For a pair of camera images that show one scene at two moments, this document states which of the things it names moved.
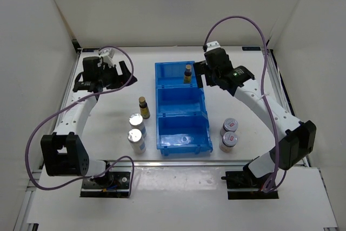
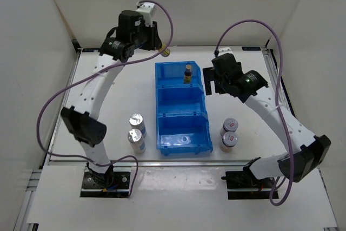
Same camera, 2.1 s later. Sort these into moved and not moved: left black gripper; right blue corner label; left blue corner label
Moved: left black gripper
Not moved: right blue corner label; left blue corner label
